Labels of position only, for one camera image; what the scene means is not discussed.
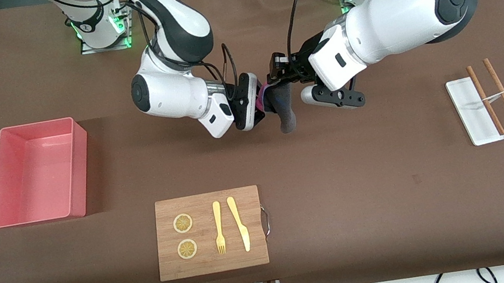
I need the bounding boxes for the yellow plastic knife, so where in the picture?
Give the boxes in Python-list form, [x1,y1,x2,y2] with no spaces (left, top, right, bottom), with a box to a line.
[226,194,253,255]

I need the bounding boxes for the pink plastic bin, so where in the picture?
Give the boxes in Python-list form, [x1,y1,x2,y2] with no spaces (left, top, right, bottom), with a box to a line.
[0,114,101,231]

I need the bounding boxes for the white rectangular tray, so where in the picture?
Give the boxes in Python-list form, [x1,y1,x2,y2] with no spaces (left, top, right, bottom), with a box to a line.
[445,73,504,150]

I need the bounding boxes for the wooden cutting board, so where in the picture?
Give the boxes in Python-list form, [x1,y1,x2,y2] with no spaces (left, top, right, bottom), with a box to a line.
[148,184,277,283]

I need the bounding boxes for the pink and grey cloth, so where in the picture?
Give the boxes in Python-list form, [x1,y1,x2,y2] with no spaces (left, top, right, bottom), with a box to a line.
[257,79,302,138]

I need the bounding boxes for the brown table cover sheet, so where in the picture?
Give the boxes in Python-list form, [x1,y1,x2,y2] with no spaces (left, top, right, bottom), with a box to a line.
[0,0,504,283]

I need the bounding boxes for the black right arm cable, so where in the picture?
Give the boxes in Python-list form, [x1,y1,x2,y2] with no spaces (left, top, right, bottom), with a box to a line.
[123,0,242,115]

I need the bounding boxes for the dried lemon slice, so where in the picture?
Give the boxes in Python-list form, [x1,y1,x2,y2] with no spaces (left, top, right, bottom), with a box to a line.
[176,238,200,261]
[172,212,195,235]

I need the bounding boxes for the round wooden stick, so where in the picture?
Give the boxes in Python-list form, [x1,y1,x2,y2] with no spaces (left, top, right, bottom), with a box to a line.
[482,55,504,134]
[466,61,504,140]

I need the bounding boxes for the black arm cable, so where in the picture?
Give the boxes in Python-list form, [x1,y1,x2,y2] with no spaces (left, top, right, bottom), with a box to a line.
[279,0,358,80]
[123,0,242,115]

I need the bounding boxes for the yellow plastic fork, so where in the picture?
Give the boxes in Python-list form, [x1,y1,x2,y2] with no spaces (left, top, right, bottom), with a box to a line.
[210,200,228,256]

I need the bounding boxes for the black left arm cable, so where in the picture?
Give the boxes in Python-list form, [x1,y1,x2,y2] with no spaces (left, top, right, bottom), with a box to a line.
[279,0,358,80]

